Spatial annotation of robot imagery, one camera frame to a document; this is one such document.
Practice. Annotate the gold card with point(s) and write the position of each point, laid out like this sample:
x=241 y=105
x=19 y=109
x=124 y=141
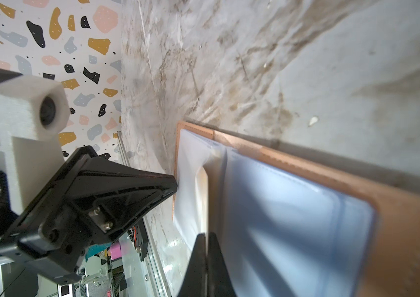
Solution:
x=202 y=200

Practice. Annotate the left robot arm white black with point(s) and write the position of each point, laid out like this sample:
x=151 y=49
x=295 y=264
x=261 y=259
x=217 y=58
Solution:
x=52 y=208

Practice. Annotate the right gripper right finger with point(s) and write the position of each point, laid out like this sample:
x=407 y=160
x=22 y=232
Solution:
x=218 y=280

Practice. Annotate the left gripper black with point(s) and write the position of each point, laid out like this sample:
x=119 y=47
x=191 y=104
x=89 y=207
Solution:
x=89 y=200

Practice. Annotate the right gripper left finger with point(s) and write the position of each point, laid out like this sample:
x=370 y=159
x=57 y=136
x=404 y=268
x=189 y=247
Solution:
x=195 y=281

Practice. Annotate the pink leather card holder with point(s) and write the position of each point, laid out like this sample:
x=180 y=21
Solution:
x=288 y=227

